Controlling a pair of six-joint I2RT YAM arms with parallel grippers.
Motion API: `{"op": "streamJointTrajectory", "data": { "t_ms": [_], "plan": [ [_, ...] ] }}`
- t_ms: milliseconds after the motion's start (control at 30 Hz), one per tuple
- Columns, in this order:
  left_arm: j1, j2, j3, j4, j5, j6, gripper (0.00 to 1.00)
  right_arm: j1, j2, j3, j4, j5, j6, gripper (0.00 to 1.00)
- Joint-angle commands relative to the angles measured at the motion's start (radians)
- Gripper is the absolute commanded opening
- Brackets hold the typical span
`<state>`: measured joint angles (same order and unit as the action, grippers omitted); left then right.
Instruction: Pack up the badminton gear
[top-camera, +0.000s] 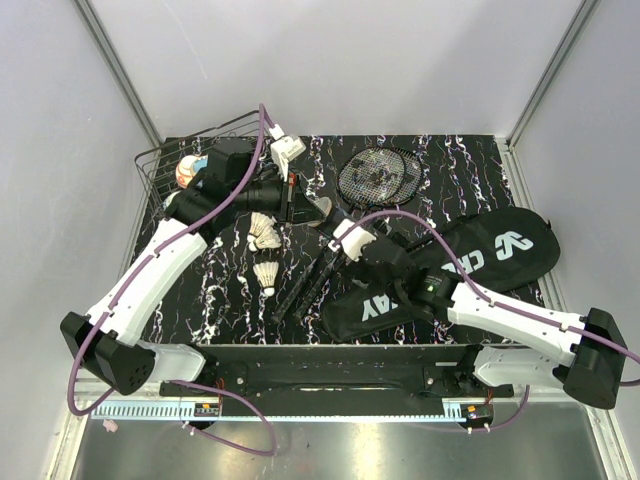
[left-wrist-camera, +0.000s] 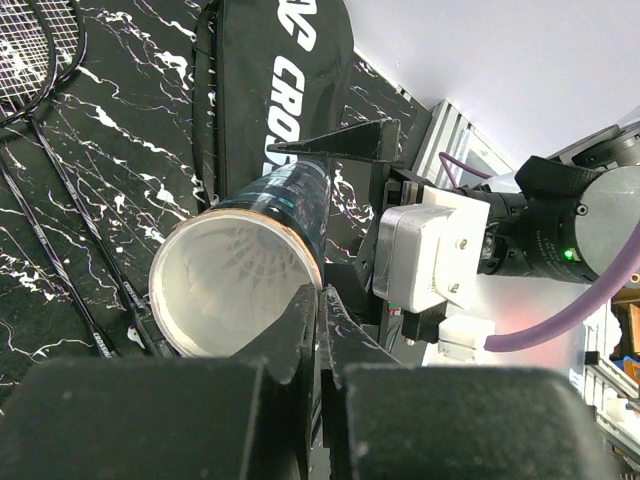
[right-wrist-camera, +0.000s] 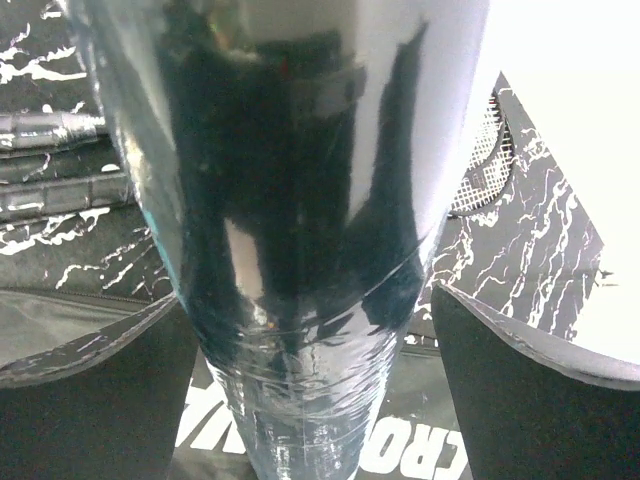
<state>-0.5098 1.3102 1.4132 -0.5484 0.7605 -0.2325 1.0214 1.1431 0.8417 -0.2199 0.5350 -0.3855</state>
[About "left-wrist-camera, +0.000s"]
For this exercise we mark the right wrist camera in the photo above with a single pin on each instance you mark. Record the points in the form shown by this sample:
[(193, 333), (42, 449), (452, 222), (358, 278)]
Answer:
[(428, 253)]

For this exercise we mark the white shuttlecock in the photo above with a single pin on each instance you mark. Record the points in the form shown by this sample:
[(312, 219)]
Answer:
[(260, 256)]

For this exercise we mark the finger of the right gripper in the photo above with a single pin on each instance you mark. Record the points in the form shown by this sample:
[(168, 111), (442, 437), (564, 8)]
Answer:
[(371, 141)]

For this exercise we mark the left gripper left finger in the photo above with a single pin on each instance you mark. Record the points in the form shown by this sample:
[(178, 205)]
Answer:
[(247, 416)]

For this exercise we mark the black racket bag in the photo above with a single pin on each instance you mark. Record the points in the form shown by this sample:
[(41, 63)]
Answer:
[(265, 72)]

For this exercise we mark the black shuttlecock tube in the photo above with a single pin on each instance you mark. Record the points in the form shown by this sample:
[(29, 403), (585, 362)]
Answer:
[(224, 276)]

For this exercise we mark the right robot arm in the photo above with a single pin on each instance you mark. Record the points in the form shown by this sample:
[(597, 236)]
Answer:
[(574, 218)]

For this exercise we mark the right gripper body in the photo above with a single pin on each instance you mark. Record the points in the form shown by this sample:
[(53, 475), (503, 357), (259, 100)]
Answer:
[(351, 243)]

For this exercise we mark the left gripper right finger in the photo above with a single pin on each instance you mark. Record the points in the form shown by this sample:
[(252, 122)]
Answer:
[(384, 420)]

